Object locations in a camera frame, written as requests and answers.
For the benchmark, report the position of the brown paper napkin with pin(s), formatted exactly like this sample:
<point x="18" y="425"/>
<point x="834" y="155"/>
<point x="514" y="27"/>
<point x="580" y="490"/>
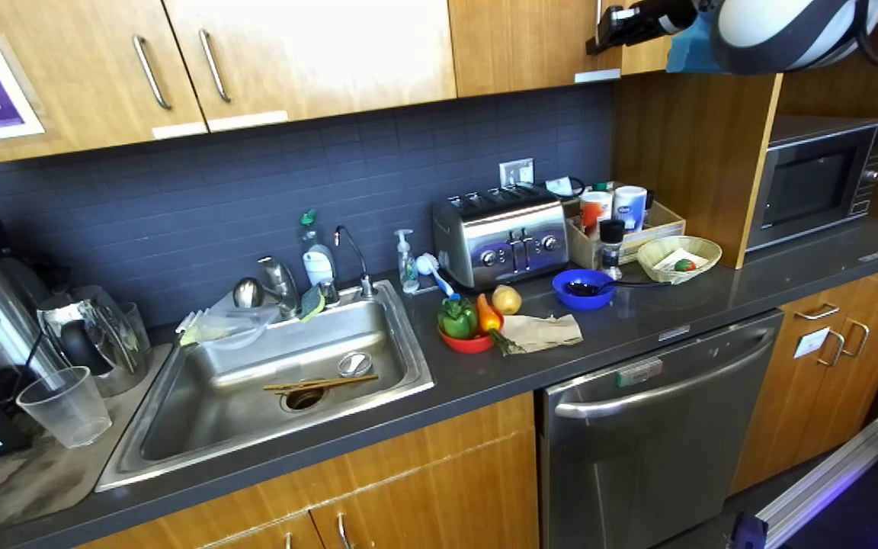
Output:
<point x="528" y="335"/>

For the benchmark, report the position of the black pepper shaker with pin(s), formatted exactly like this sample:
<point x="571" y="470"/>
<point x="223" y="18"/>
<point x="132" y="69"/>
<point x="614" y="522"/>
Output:
<point x="611" y="246"/>

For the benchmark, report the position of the blue bowl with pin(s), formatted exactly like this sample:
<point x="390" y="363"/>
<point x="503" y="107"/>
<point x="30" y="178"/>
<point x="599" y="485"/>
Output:
<point x="584" y="289"/>

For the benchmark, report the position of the silver microwave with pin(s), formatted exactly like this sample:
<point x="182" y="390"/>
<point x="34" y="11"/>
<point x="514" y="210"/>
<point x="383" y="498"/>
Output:
<point x="822" y="171"/>

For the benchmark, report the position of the stainless steel dishwasher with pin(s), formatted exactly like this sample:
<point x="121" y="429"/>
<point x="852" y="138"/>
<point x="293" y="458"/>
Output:
<point x="644" y="449"/>

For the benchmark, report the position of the orange pepper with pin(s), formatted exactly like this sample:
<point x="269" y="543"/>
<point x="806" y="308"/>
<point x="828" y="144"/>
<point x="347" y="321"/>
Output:
<point x="490" y="314"/>

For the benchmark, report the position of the wooden cabinet door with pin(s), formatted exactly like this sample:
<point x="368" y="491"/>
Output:
<point x="644" y="57"/>
<point x="95" y="76"/>
<point x="522" y="44"/>
<point x="264" y="61"/>

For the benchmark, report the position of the silver toaster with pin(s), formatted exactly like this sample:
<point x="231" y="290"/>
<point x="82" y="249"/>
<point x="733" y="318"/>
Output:
<point x="498" y="236"/>

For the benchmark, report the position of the green bell pepper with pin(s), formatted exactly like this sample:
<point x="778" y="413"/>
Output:
<point x="458" y="318"/>

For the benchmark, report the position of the lower sink cabinet door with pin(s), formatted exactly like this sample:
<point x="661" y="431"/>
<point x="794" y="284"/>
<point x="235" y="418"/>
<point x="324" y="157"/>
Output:
<point x="461" y="482"/>

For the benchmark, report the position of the dish soap bottle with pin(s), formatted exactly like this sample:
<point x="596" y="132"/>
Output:
<point x="316" y="255"/>

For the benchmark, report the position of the chrome faucet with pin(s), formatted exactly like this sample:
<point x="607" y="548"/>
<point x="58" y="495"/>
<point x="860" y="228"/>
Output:
<point x="353" y="259"/>

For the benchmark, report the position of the red white canister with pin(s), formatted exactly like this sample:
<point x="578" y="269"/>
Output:
<point x="593" y="210"/>

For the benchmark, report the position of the white dish brush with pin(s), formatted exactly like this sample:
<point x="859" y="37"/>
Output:
<point x="427" y="266"/>

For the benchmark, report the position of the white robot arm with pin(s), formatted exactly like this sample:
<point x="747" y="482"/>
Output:
<point x="747" y="36"/>

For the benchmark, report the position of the wooden spoon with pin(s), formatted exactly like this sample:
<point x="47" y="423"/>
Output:
<point x="319" y="387"/>

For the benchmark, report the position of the hand soap pump bottle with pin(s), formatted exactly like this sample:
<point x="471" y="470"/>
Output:
<point x="409" y="277"/>

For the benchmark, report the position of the clear plastic cup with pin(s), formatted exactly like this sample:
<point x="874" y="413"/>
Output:
<point x="73" y="413"/>

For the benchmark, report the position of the wooden condiment box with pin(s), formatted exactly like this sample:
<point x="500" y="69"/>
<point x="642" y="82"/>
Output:
<point x="661" y="220"/>

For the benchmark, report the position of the glass pitcher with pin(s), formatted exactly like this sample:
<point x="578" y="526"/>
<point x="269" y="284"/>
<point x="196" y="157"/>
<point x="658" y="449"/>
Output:
<point x="95" y="332"/>

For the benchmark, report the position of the stainless steel sink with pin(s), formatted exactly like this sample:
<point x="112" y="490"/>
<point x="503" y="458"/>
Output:
<point x="209" y="399"/>

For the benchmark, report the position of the red plate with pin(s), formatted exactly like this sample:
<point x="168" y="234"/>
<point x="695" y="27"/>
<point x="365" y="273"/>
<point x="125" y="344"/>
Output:
<point x="468" y="346"/>

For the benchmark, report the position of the wall power outlet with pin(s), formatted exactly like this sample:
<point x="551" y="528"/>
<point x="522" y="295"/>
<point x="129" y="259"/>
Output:
<point x="519" y="171"/>

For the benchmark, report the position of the lower right cabinet door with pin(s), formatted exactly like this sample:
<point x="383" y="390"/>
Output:
<point x="817" y="387"/>

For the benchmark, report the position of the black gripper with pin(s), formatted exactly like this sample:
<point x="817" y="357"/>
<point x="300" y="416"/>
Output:
<point x="639" y="23"/>

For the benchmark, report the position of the blue white canister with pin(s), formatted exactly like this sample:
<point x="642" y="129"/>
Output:
<point x="631" y="205"/>

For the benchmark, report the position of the yellow potato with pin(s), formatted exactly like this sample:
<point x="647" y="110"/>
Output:
<point x="508" y="299"/>

